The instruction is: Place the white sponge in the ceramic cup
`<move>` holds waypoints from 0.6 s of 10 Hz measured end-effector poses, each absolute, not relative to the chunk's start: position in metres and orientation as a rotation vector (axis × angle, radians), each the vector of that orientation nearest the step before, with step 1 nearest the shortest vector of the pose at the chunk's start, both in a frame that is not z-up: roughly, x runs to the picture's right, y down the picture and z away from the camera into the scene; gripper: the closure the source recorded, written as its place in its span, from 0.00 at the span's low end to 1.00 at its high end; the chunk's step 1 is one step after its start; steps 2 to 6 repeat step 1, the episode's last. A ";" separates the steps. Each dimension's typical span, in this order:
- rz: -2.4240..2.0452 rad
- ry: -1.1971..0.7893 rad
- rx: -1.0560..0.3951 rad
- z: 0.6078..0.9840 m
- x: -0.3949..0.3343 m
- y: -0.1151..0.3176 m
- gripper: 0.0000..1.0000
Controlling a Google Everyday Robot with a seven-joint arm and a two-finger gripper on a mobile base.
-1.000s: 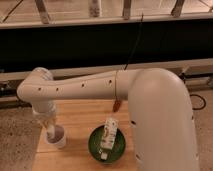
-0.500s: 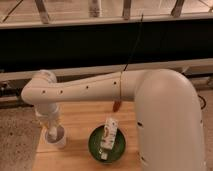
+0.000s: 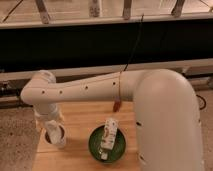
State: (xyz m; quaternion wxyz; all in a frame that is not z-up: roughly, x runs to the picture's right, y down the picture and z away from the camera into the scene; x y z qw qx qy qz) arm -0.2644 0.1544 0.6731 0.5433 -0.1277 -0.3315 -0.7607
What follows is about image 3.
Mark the white bottle in bowl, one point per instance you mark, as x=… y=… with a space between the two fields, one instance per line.
x=108 y=137

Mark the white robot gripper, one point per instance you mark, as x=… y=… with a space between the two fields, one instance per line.
x=49 y=124

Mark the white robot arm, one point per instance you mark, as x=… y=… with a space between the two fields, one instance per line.
x=168 y=123

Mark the small red-brown object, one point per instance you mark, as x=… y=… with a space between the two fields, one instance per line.
x=117 y=105

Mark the green bowl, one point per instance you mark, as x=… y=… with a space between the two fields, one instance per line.
x=113 y=155

